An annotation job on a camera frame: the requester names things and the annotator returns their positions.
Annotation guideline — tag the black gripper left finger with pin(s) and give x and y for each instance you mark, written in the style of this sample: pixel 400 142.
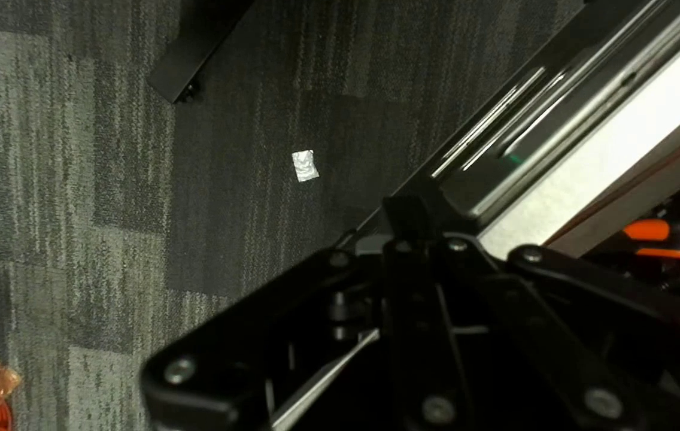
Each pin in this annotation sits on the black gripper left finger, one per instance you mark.
pixel 232 369

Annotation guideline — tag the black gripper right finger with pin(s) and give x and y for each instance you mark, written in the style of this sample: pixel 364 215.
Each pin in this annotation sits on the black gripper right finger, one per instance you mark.
pixel 604 345

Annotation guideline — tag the grey metal tool drawer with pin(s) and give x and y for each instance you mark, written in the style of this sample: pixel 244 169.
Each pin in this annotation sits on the grey metal tool drawer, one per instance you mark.
pixel 591 100

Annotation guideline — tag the small white paper scrap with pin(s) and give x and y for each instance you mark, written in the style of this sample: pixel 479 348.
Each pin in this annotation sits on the small white paper scrap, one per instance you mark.
pixel 304 165

